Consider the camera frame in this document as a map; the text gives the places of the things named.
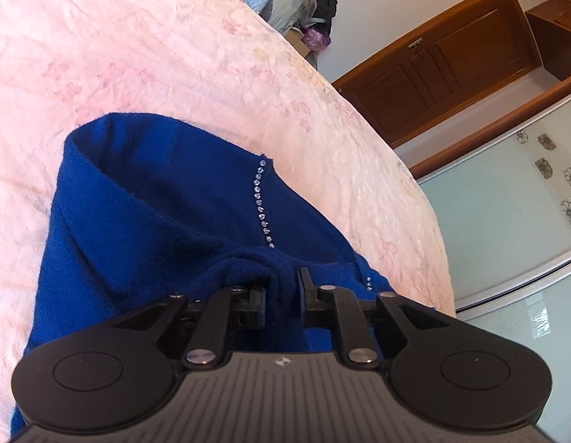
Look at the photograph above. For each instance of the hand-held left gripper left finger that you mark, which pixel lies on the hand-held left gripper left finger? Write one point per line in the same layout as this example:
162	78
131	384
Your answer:
216	323

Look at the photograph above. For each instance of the blue knit sweater with rhinestones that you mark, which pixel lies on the blue knit sweater with rhinestones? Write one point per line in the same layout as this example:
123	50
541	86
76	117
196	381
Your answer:
151	221

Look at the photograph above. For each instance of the brown wooden door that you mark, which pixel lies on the brown wooden door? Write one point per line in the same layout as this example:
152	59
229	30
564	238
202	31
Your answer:
442	69

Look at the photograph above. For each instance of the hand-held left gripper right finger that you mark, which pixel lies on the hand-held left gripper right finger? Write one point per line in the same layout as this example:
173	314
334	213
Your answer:
345	323

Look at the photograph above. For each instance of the purple bag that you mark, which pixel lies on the purple bag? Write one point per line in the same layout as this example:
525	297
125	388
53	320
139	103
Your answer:
315	38

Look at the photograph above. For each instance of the pink floral blanket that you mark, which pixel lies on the pink floral blanket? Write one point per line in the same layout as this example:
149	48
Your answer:
128	46

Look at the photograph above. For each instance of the pale glass wardrobe door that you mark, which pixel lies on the pale glass wardrobe door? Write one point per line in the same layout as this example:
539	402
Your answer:
507	240

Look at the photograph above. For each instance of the brown wooden cabinet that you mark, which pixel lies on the brown wooden cabinet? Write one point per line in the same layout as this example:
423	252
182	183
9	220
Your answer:
558	32

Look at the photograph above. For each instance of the clear plastic bag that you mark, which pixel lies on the clear plastic bag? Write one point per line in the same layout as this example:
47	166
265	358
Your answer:
292	2

